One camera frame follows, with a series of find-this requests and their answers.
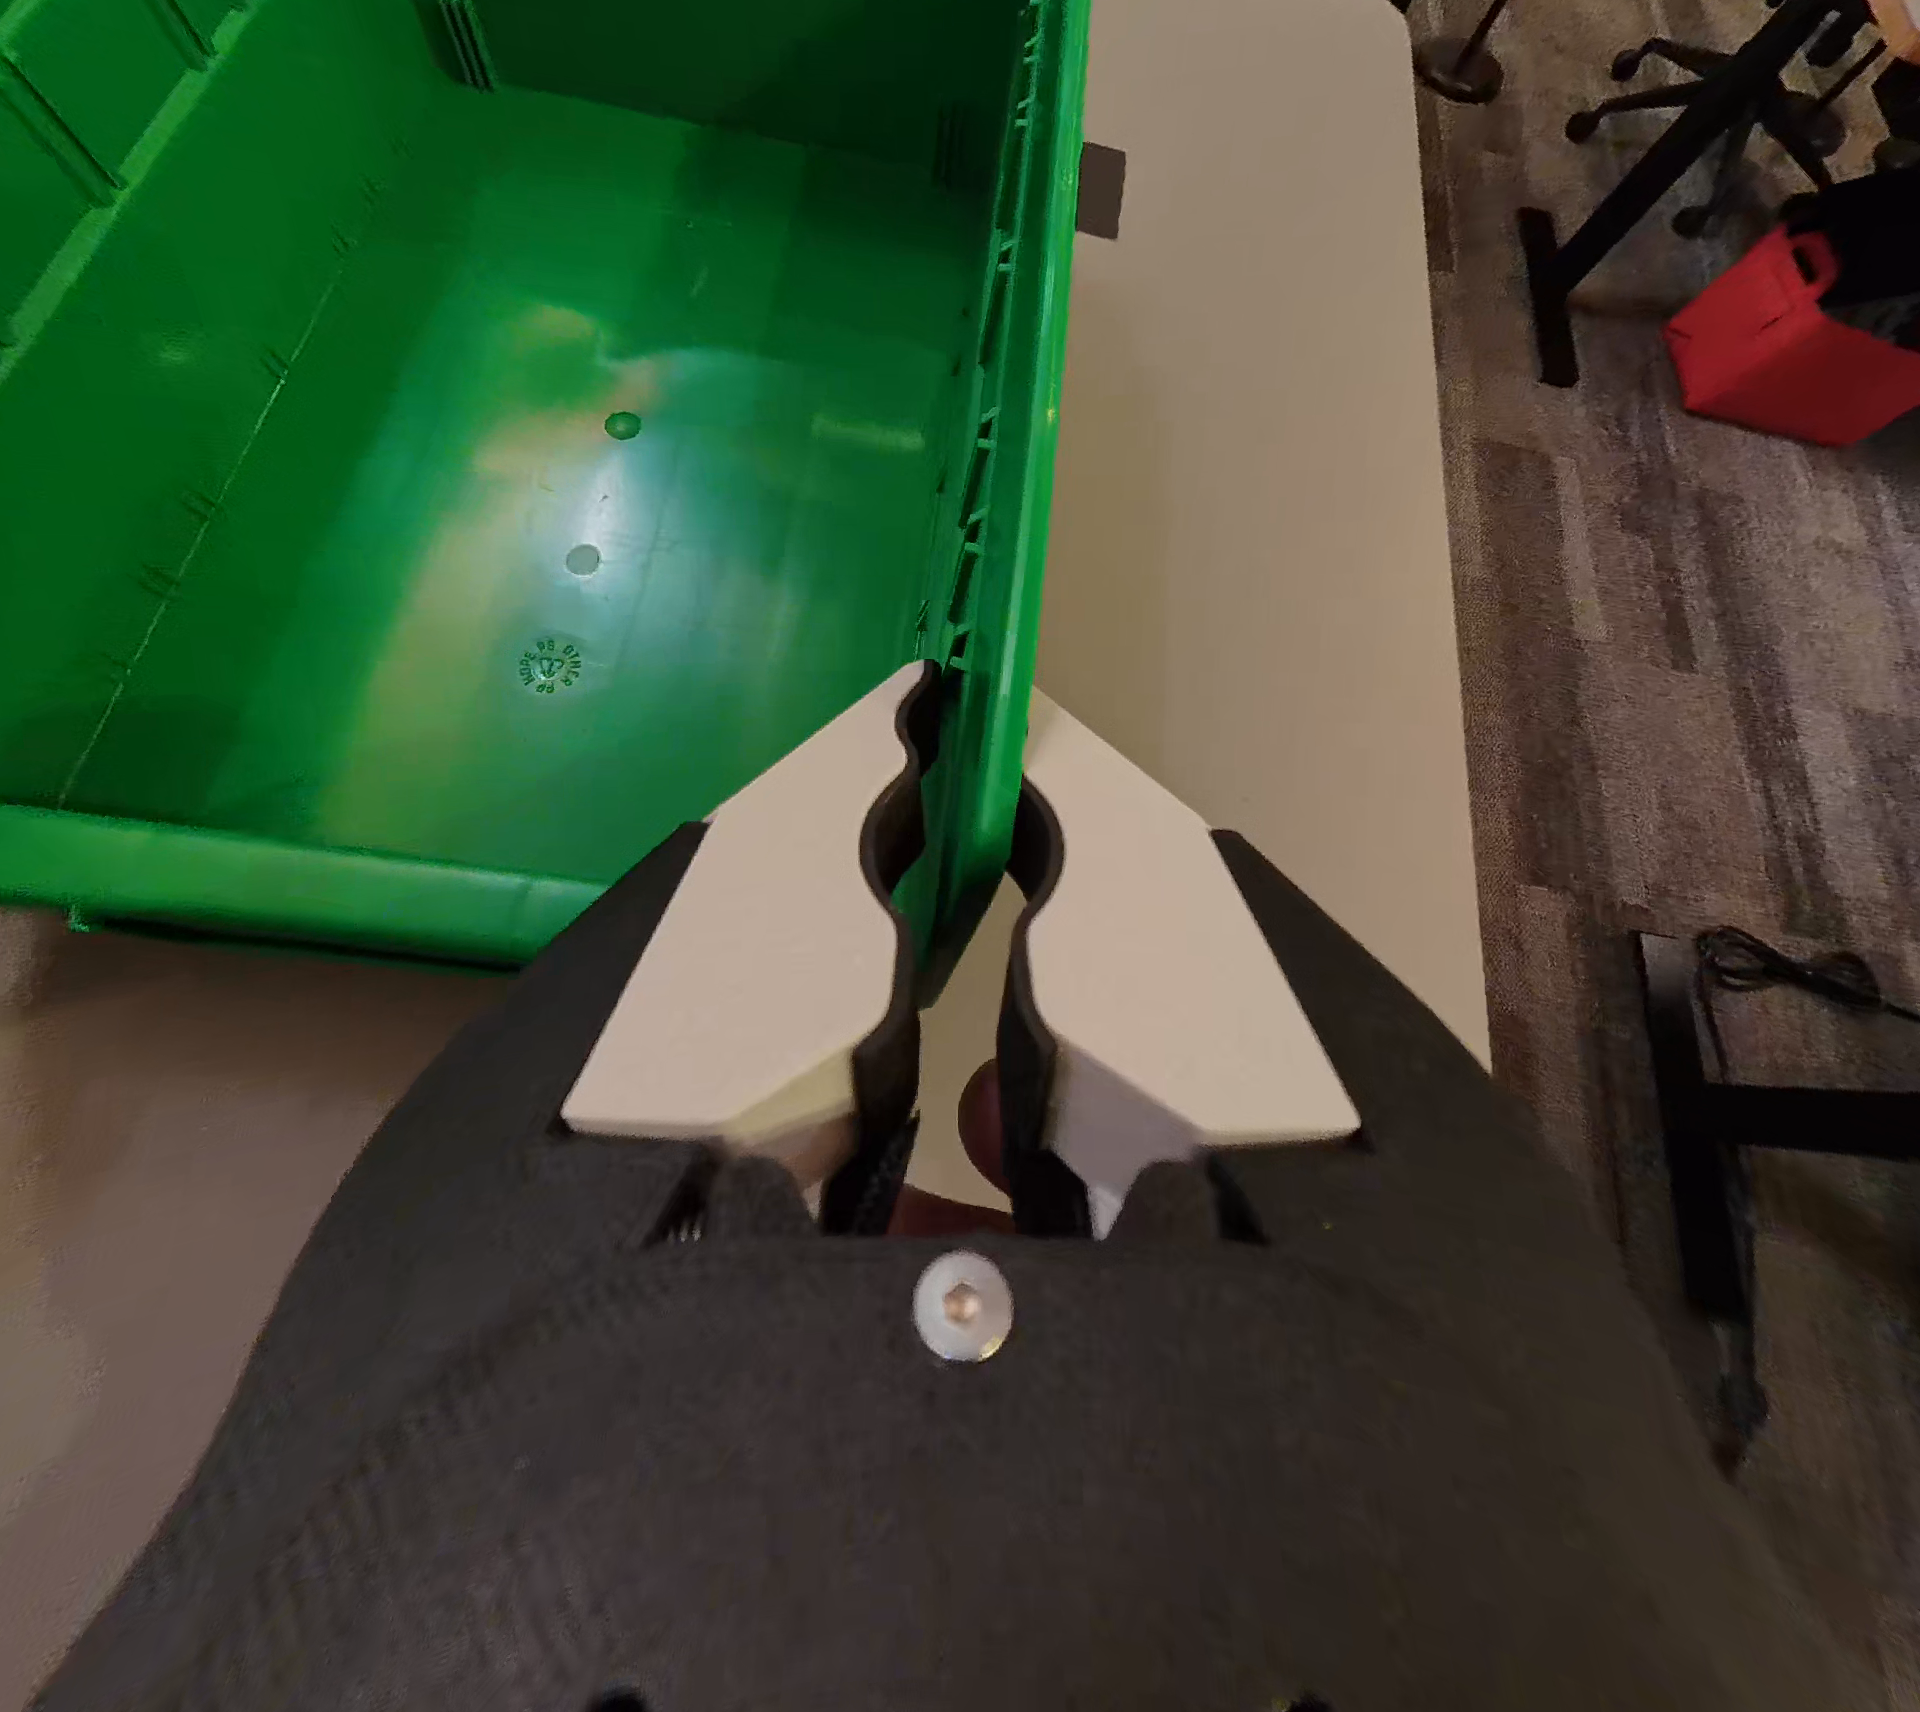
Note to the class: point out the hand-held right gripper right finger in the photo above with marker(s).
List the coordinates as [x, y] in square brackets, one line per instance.
[1185, 992]

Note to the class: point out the green plastic bin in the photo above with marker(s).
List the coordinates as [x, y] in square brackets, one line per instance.
[450, 392]

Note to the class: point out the red bag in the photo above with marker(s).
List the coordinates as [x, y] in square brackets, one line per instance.
[1787, 370]

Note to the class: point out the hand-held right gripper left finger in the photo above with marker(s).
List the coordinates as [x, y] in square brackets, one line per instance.
[735, 978]

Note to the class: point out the black bag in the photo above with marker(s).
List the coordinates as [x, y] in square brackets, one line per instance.
[1874, 242]

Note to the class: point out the black table leg frame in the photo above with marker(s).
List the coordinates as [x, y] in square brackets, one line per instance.
[1711, 1143]

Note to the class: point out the black office chair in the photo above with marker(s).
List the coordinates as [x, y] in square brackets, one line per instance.
[1770, 76]

